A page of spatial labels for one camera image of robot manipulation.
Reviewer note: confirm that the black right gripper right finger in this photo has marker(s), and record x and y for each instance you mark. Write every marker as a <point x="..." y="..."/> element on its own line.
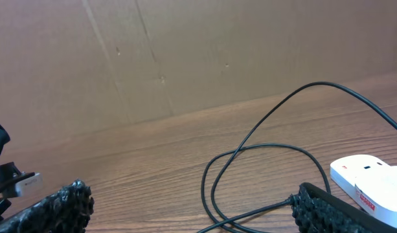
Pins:
<point x="317" y="211"/>

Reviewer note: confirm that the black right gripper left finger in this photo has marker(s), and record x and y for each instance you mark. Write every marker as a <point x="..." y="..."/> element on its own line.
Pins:
<point x="67" y="211"/>

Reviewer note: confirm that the white power strip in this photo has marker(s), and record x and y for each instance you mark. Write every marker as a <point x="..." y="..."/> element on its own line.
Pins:
<point x="370" y="182"/>

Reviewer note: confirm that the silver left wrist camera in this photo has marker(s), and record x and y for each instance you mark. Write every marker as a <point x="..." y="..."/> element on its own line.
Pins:
<point x="29" y="185"/>

